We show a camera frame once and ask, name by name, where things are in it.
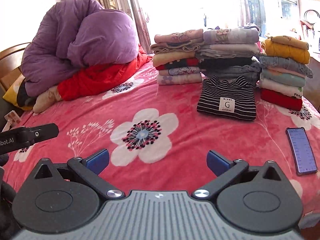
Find yellow pillow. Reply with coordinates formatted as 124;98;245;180
2;74;33;111

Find pink striped curtain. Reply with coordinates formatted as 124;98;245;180
99;0;152;54

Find beige pillow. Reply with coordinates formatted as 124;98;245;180
33;86;62;113

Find stack folded clothes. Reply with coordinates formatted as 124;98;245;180
259;35;313;112
195;24;261;86
150;29;204;86

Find smartphone with lit screen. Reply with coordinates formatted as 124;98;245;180
286;127;318;176

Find purple duvet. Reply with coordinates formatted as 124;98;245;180
21;0;139;97

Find middle stack folded clothes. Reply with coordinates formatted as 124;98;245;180
195;24;261;86

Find red quilt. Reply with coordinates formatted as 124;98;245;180
57;46;153;101

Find wooden headboard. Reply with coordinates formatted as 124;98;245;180
0;42;30;92

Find pink floral bed blanket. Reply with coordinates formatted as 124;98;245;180
4;63;319;228

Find right stack folded clothes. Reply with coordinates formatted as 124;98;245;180
259;35;313;112

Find left stack folded clothes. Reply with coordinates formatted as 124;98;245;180
150;29;204;86

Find black white striped garment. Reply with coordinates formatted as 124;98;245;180
197;76;257;121

